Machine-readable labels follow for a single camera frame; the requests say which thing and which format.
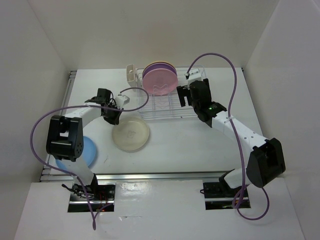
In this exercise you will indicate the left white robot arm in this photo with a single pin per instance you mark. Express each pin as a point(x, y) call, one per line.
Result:
point(65, 139)

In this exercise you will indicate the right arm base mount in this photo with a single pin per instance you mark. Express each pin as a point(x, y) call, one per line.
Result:
point(216, 192)

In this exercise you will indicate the white wire dish rack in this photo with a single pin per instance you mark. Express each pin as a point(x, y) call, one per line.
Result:
point(166, 107)

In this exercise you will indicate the purple plastic plate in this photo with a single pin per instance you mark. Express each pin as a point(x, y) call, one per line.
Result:
point(158, 67)

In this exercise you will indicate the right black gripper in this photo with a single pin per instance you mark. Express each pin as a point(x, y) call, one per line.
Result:
point(182, 93)

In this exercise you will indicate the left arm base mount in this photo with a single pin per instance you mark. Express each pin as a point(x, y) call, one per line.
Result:
point(104, 194)

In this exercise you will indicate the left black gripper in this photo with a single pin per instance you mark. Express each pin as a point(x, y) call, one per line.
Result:
point(115, 120)

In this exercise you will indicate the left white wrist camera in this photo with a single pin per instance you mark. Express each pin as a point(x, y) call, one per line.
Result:
point(121, 100)

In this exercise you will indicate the yellow plastic plate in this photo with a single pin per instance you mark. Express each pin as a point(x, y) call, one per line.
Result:
point(161, 62)

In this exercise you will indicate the pink plastic plate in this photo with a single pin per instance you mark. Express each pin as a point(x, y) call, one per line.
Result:
point(160, 81)

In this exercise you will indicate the cream plastic plate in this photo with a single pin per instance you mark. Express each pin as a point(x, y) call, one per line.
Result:
point(131, 134)

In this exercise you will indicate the cream cutlery holder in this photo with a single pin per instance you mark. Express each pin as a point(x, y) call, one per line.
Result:
point(131, 75)

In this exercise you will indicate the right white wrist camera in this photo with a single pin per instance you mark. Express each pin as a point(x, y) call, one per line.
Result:
point(194, 75)

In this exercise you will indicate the blue plastic plate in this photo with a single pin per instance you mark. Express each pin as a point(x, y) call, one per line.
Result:
point(89, 151)

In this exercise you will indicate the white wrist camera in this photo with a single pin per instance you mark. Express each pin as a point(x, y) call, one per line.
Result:
point(121, 100)
point(194, 75)

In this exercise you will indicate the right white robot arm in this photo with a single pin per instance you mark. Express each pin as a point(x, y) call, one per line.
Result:
point(262, 159)

